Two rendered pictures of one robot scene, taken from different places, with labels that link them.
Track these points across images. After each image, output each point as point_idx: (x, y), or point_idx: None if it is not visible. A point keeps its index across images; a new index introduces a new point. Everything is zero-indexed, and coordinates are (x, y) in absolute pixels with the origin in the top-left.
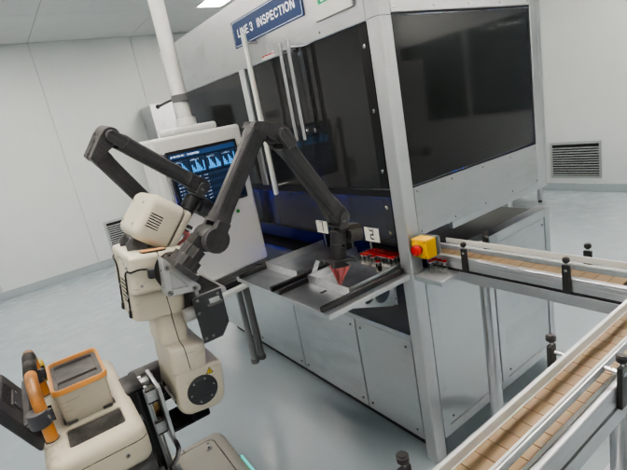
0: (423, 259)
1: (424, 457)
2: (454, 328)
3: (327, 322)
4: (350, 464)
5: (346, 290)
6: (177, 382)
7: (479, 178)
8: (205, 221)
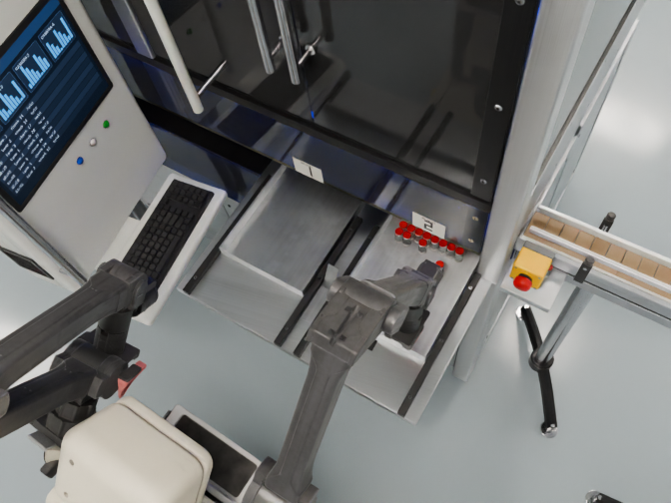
0: None
1: (447, 375)
2: None
3: None
4: (364, 405)
5: (418, 355)
6: None
7: (595, 82)
8: (260, 481)
